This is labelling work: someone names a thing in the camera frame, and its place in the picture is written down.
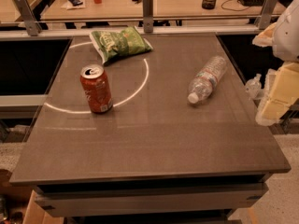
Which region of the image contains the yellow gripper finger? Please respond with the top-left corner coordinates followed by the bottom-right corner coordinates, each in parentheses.
top-left (252, 22), bottom-right (276, 48)
top-left (255, 62), bottom-right (299, 126)

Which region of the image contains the clear plastic water bottle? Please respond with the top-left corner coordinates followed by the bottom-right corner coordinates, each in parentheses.
top-left (187, 56), bottom-right (227, 105)

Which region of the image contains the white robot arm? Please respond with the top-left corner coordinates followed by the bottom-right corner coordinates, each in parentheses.
top-left (252, 0), bottom-right (299, 126)

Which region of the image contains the small clear bottle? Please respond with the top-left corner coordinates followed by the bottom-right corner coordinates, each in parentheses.
top-left (245, 74), bottom-right (262, 99)

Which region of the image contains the black mesh cup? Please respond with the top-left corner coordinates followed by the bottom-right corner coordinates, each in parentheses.
top-left (202, 0), bottom-right (217, 9)

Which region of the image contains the wooden background desk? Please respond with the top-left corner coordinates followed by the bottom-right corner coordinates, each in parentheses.
top-left (42, 0), bottom-right (262, 21)

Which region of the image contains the green chip bag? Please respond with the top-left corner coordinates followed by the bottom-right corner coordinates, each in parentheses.
top-left (90, 27), bottom-right (153, 64)

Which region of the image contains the red soda can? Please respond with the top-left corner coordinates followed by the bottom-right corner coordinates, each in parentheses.
top-left (80, 64), bottom-right (112, 113)

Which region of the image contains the black cable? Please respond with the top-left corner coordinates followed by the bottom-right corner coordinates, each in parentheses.
top-left (221, 0), bottom-right (252, 12)

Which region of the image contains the right metal rail bracket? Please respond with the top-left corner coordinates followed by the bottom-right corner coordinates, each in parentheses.
top-left (255, 0), bottom-right (278, 30)

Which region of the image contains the metal rail bracket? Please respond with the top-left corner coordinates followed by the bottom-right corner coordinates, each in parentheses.
top-left (255, 0), bottom-right (278, 30)
top-left (13, 0), bottom-right (41, 36)
top-left (142, 0), bottom-right (153, 33)

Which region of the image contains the middle metal rail bracket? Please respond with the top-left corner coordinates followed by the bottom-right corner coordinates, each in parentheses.
top-left (142, 0), bottom-right (153, 33)

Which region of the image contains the left metal rail bracket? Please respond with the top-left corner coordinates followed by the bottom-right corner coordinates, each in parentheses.
top-left (13, 0), bottom-right (41, 36)

